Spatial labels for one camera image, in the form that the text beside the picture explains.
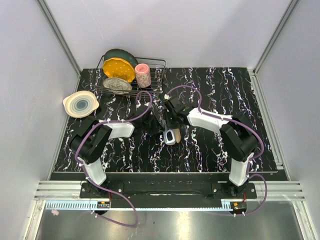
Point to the white frame sunglasses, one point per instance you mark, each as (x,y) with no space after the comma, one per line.
(170,136)

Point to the grey patterned small plate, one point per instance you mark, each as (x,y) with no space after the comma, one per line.
(117,85)

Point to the dark green plate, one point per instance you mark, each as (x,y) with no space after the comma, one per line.
(122,54)

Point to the pink patterned cup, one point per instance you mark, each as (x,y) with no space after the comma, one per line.
(143,75)

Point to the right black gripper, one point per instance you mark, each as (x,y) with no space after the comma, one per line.
(170,125)

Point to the yellow dotted plate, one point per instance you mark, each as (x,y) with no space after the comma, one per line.
(119,68)

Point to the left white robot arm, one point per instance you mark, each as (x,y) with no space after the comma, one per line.
(89,140)

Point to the black wire dish rack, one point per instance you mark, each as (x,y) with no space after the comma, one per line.
(157,69)

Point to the black glasses case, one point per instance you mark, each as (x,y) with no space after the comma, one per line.
(172,136)

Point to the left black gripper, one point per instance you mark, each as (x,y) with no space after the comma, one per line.
(156,126)

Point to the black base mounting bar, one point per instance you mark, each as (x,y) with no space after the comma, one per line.
(212,185)

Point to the cream bowl with rings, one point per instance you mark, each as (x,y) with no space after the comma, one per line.
(80,104)

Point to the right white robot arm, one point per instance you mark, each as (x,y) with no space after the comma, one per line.
(239,140)

